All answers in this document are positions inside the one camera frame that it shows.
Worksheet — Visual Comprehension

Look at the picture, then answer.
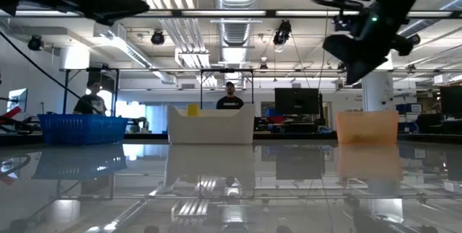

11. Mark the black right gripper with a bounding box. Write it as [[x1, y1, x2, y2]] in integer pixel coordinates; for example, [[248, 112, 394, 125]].
[[335, 1, 414, 86]]

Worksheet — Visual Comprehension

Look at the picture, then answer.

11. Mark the yellow rectangular block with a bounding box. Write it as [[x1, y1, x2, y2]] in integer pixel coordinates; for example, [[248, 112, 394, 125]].
[[186, 103, 201, 118]]

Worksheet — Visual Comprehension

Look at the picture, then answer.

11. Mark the white building pillar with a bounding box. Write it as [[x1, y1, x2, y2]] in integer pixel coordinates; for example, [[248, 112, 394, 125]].
[[362, 71, 395, 113]]

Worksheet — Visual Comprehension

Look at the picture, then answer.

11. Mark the translucent orange plastic bin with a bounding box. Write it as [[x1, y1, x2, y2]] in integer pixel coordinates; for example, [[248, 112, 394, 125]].
[[334, 110, 401, 145]]

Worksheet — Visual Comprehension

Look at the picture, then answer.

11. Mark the black monitor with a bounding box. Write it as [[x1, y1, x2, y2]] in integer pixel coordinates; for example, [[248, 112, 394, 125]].
[[274, 87, 321, 116], [439, 85, 462, 118]]

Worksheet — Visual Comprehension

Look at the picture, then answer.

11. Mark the person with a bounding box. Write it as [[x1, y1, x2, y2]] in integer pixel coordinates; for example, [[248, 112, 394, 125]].
[[73, 80, 108, 115], [215, 81, 245, 110]]

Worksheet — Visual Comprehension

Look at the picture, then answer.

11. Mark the blue plastic mesh basket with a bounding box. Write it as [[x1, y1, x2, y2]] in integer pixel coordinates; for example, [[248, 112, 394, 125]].
[[38, 113, 129, 146]]

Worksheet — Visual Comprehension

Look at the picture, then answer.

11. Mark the lit computer screen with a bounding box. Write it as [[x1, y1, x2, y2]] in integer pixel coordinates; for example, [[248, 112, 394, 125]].
[[6, 87, 29, 113]]

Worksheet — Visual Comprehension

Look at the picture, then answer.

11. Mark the red flat object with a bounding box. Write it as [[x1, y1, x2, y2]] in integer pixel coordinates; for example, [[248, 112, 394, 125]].
[[0, 105, 22, 125]]

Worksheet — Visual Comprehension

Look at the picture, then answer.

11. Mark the white plastic bin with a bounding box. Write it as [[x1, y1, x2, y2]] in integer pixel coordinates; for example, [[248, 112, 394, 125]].
[[167, 103, 256, 145]]

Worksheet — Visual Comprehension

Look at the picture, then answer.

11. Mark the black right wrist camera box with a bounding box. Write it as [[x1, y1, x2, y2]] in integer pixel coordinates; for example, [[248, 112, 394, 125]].
[[322, 33, 363, 63]]

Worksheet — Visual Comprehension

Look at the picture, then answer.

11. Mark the black background rig frame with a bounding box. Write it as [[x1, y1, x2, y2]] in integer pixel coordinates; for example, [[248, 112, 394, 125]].
[[59, 66, 121, 115], [199, 68, 256, 110]]

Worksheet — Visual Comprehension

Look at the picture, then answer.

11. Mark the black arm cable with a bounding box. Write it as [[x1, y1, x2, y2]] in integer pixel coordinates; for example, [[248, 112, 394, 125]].
[[0, 32, 104, 115]]

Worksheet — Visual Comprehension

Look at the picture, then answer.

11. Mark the silver ventilation duct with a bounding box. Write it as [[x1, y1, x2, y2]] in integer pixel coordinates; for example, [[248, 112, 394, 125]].
[[212, 0, 263, 48]]

